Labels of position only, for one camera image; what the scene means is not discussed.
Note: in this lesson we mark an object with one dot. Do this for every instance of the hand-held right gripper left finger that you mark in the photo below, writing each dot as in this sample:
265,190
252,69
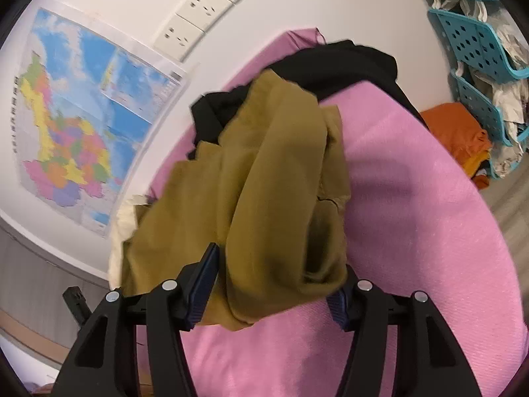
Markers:
202,285

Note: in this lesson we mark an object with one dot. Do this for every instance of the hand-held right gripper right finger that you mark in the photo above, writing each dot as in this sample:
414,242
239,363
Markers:
337,306

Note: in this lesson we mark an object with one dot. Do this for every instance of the olive green garment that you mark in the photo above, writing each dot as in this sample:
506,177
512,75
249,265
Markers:
264,182

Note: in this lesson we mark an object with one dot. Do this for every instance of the cream cloth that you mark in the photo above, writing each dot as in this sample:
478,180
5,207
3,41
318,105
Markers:
124,231

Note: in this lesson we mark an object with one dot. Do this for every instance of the pink blanket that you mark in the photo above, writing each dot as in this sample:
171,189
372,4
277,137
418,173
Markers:
413,235

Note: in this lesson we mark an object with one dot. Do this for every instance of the small black plastic device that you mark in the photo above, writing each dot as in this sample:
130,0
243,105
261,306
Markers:
76,304

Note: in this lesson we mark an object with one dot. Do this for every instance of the orange cloth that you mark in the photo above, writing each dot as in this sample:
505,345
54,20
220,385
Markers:
450,132

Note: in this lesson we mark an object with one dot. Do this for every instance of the black garment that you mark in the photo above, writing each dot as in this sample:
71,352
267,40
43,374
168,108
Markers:
343,66

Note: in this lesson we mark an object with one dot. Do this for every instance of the teal plastic basket rack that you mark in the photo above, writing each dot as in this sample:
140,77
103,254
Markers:
506,103

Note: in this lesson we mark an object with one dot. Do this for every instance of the crumpled white plastic bag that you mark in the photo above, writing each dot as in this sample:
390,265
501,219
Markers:
508,37

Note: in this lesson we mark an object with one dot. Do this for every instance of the colourful wall map poster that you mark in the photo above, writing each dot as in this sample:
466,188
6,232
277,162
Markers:
82,124

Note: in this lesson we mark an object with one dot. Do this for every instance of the white wall socket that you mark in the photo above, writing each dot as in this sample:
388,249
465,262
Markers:
205,6
178,36

